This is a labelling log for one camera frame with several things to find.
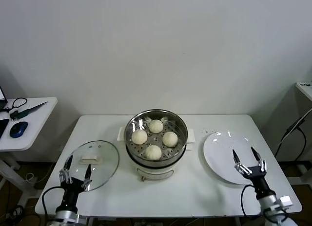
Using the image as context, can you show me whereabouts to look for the laptop computer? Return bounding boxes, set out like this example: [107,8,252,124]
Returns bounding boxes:
[0,86,8,111]

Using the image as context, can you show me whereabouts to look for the blue computer mouse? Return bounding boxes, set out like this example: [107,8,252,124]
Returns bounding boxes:
[9,121,29,139]

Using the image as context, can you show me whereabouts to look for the black cable loop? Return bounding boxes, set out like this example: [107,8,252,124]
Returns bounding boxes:
[2,97,27,112]

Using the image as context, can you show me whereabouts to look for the green handled knife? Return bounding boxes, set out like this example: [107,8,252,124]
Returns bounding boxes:
[10,101,49,121]

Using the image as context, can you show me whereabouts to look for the round glass pot lid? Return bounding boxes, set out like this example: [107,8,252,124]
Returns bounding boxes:
[63,140,120,192]

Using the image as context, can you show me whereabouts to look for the white round plate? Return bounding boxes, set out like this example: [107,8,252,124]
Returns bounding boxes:
[203,131,265,186]

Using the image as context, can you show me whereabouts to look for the white steamed baozi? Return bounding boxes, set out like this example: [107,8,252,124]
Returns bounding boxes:
[145,144,163,161]
[162,131,179,147]
[131,130,148,145]
[148,119,164,133]

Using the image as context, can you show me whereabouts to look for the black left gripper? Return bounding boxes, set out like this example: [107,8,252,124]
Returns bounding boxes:
[59,155,92,208]

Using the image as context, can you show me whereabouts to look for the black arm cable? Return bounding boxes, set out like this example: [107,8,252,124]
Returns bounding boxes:
[41,186,64,219]
[240,184,256,216]

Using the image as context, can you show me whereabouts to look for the black phone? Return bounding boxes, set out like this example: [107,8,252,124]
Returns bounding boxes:
[0,118,10,140]

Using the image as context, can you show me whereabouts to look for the perforated steel steamer basket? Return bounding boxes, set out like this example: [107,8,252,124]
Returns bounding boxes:
[125,109,189,166]

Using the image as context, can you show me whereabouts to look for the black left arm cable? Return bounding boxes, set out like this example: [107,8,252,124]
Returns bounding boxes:
[41,186,64,219]

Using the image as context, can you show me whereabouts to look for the white cabinet with label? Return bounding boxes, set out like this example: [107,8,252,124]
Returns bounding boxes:
[296,81,312,101]

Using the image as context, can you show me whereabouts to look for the white electric cooker pot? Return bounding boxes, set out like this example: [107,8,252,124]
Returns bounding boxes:
[117,127,196,182]

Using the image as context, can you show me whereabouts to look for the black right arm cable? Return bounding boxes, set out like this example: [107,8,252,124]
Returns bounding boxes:
[240,184,256,216]

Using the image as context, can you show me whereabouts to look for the white side table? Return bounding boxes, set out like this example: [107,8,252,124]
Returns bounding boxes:
[0,96,59,205]

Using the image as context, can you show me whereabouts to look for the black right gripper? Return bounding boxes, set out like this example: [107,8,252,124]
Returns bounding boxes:
[233,147,275,200]

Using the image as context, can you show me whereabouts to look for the black power cable with adapter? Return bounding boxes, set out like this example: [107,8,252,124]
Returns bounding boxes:
[275,116,308,161]

